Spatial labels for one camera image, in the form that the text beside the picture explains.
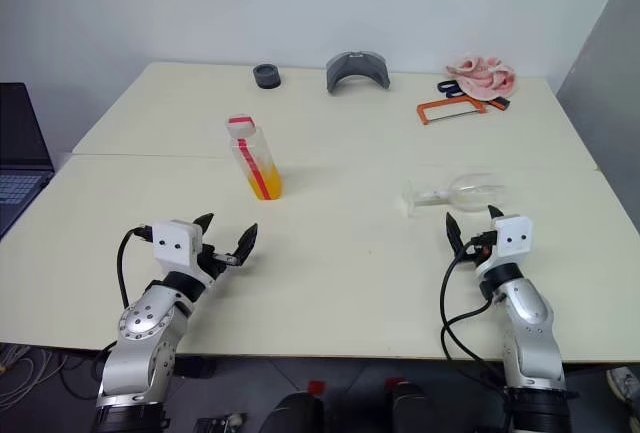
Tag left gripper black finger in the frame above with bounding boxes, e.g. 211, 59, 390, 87
192, 212, 216, 238
234, 222, 260, 268

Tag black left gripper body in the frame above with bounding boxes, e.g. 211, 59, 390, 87
197, 241, 241, 288

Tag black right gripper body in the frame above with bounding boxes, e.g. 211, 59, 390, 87
459, 230, 497, 268

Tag clear wine glass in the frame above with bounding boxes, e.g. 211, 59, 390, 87
402, 172, 506, 217

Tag orange juice plastic bottle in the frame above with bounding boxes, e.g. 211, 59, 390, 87
224, 113, 285, 202

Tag orange hacksaw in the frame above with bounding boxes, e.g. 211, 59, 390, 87
415, 92, 512, 127

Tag pink crumpled cloth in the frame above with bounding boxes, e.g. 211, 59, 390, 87
445, 54, 518, 102

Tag black round cap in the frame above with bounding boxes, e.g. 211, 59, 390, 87
252, 63, 283, 91

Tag dark rounded shape red cap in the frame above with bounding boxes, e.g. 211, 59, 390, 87
271, 379, 327, 433
383, 377, 432, 433

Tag dark laptop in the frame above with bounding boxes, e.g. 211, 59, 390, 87
0, 82, 56, 240

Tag grey sneaker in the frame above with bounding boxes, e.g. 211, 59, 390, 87
606, 366, 640, 405

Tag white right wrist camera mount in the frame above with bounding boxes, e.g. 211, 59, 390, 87
490, 214, 535, 257

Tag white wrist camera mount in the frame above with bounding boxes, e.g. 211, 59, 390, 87
490, 214, 535, 257
152, 219, 203, 275

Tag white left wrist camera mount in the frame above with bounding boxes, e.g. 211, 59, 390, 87
152, 219, 203, 275

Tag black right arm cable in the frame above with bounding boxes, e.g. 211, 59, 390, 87
439, 240, 497, 365

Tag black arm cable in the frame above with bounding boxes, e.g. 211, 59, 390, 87
116, 225, 154, 310
439, 240, 497, 365

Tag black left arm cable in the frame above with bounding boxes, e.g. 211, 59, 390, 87
116, 225, 154, 310

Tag blue-handled scissors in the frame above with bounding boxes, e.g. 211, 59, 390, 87
436, 79, 464, 100

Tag white floor cables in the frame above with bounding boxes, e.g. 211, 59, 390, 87
0, 344, 67, 405

